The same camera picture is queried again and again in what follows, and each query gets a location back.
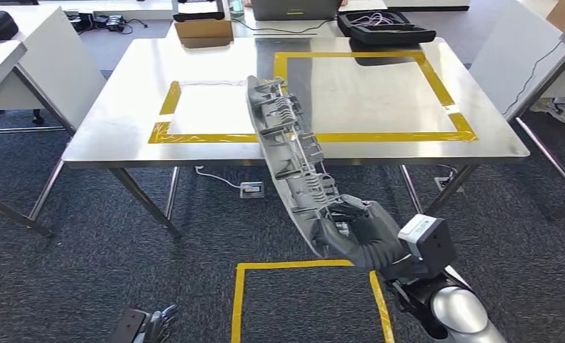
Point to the large yellow table tape frame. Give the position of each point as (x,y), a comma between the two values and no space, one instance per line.
(386,137)

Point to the black remote controller with screen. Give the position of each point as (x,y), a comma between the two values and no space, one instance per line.
(197,16)

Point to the black foam-lined open case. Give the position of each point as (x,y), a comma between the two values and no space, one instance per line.
(386,33)

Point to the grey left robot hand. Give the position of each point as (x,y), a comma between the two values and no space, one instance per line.
(159,326)

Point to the yellow floor tape square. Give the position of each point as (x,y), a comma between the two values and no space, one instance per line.
(237,303)

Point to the silver plastic wheel hubcap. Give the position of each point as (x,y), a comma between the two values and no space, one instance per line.
(291,156)

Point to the steel workbench table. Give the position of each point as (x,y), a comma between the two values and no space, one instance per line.
(206,61)

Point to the grey laptop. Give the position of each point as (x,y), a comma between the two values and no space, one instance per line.
(294,9)

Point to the green drink cup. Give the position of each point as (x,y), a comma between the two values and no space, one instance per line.
(236,8)

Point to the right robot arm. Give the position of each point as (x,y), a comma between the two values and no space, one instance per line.
(457,312)

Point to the small yellow table tape frame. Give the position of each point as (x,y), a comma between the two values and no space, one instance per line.
(192,138)

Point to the grey floor outlet box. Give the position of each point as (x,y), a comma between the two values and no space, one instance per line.
(252,190)
(448,185)

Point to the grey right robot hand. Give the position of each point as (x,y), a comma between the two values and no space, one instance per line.
(372,227)

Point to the person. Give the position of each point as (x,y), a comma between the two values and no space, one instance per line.
(561,111)

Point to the white desk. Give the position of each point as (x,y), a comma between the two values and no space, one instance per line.
(244,28)

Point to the steel table with white panel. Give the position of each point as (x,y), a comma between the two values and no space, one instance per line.
(50,61)
(514,61)

